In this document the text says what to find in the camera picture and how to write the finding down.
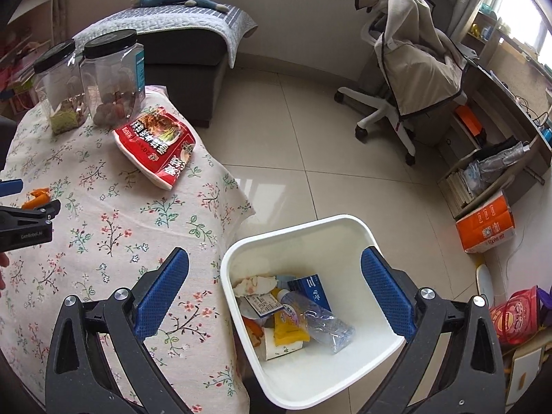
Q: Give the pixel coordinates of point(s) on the white floral tissue pack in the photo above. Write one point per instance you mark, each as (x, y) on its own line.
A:
(280, 349)

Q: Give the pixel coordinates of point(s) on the orange peel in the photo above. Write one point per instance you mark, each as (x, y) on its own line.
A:
(36, 196)

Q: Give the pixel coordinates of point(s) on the beige cloth on chair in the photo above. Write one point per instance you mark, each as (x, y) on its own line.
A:
(414, 51)

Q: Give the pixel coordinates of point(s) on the blue cardboard box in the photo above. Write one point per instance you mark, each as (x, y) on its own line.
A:
(312, 291)

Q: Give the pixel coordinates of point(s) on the dark ottoman with quilted cover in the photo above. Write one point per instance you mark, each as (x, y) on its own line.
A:
(185, 82)

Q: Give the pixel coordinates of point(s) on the orange cardboard box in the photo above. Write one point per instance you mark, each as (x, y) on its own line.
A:
(485, 224)

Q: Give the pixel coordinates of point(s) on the row of books under desk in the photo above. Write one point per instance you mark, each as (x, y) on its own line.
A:
(457, 192)

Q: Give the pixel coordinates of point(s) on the grey striped quilt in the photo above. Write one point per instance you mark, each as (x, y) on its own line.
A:
(172, 21)

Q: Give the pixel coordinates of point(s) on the white office chair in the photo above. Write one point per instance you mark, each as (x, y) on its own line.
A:
(379, 112)

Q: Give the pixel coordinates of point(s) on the black-lidded jar with green contents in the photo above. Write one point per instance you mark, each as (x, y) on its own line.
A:
(58, 95)

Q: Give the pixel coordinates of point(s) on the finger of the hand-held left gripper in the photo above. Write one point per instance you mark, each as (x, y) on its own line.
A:
(34, 214)
(11, 187)

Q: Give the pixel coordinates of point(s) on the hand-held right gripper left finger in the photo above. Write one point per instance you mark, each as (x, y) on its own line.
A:
(161, 293)

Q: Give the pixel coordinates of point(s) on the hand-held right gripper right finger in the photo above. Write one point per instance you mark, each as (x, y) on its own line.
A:
(386, 293)

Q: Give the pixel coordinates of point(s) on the yellow packet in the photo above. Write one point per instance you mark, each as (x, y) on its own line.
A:
(289, 327)

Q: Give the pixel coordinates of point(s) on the clear plastic bottle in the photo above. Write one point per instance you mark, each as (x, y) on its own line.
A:
(323, 323)

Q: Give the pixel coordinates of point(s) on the bright side window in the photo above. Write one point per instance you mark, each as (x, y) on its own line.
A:
(530, 17)

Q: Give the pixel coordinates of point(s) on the red snack packet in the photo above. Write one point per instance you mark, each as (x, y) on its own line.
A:
(159, 146)

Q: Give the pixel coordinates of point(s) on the white trash bin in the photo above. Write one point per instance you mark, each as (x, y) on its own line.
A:
(336, 371)

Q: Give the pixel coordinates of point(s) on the black-lidded jar of nuts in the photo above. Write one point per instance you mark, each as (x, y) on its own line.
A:
(112, 82)

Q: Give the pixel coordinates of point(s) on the pale window curtain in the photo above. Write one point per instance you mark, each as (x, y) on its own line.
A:
(470, 0)

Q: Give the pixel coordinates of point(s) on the white tissue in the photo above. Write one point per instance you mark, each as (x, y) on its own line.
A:
(254, 284)

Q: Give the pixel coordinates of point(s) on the red round-print bag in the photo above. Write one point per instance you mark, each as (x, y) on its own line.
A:
(515, 317)

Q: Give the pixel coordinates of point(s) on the wooden desk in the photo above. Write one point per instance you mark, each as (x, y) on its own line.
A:
(500, 90)

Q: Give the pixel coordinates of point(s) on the white label packet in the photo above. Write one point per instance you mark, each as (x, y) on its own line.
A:
(263, 304)

